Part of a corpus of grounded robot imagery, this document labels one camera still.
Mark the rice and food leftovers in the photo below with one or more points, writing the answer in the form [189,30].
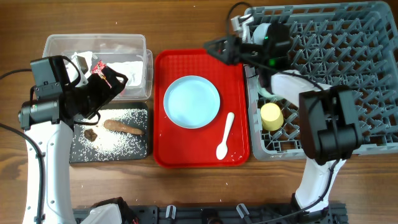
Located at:
[109,140]

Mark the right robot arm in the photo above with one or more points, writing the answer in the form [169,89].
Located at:
[329,126]

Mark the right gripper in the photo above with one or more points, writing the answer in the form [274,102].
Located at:
[227,57]

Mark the light green bowl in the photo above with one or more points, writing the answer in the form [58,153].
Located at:
[264,93]

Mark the light blue plate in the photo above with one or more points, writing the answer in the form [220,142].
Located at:
[191,102]

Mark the white tissue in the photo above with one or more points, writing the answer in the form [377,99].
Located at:
[132,70]
[85,62]

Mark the red strawberry cake wrapper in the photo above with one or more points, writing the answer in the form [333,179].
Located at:
[111,81]

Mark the yellow plastic cup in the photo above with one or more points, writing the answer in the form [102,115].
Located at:
[271,117]

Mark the clear plastic bin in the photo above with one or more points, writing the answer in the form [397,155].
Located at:
[109,48]

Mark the black plastic tray bin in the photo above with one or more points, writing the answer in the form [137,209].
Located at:
[124,149]

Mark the white plastic spoon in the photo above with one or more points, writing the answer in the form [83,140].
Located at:
[222,149]

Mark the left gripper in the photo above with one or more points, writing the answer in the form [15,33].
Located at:
[105,94]

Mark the small light blue bowl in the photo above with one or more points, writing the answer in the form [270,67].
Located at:
[259,33]

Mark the grey dishwasher rack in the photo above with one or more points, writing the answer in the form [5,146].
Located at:
[352,43]

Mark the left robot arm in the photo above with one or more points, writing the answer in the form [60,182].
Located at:
[48,120]

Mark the brown carrot-shaped food scrap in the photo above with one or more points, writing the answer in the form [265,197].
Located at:
[120,127]

